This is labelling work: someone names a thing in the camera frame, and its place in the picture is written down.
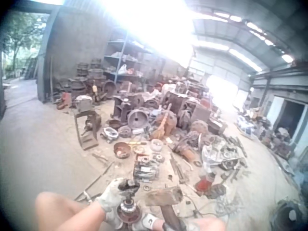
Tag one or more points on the metal pipe tool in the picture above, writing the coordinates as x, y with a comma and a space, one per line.
85, 196

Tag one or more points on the plastic sheet with metal parts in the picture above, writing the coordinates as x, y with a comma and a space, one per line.
221, 154

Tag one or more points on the red cylinder part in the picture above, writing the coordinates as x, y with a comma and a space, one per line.
204, 183

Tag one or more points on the grey metal box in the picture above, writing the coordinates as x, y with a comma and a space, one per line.
83, 103

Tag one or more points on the rusty metal stand frame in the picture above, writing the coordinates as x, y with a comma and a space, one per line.
89, 122

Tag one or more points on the person's right hand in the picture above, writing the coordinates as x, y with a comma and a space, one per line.
145, 222

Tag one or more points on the bundle of metal rods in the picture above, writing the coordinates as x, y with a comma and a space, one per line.
176, 168

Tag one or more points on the round grey flange housing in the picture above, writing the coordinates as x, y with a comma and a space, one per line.
137, 119

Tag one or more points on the large rusty gearbox housing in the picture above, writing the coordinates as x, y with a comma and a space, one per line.
127, 104

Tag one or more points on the green tree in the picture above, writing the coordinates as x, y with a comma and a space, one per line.
21, 36

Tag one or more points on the grey cast metal part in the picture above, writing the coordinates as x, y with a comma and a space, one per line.
109, 134

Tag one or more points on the orange straw broom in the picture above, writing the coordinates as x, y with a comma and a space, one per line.
159, 133

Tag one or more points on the heap of rusty gear rings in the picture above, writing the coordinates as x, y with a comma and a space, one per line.
91, 77

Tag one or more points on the heap of rusty machine parts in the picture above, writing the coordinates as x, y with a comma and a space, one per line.
185, 103

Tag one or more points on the dark round pan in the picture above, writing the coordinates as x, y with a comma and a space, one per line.
114, 124

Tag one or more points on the small rusty disc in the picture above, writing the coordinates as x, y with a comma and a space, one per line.
139, 150

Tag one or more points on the round rusty gear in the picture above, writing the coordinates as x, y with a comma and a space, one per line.
124, 131

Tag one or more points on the person's left hand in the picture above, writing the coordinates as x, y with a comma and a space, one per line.
108, 197

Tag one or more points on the rusty orange gearbox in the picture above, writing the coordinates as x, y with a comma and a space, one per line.
187, 147

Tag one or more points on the dark toothed gear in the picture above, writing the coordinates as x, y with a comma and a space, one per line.
157, 159

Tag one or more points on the rusty round bowl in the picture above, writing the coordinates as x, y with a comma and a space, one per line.
122, 149

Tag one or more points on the grey finned electric motor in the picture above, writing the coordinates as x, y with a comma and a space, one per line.
145, 170

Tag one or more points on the long metal bars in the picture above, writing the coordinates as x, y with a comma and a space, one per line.
101, 175

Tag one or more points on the white round tub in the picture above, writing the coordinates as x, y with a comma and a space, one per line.
156, 145

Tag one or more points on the rusty flange shaft assembly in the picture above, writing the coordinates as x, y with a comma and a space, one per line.
128, 214

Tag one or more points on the rusty sledge hammer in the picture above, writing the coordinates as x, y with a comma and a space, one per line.
163, 196

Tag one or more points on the dark round drum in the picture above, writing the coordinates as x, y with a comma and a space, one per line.
285, 215

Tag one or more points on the dark metal part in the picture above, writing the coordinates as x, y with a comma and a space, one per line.
130, 185

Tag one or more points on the red metal part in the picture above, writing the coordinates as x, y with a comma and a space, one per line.
66, 99

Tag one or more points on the blue metal shelf rack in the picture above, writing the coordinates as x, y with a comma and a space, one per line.
125, 60

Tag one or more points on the heap of parts by wall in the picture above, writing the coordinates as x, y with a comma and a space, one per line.
269, 134

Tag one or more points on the person's left fingers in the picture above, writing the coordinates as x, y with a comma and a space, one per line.
120, 183

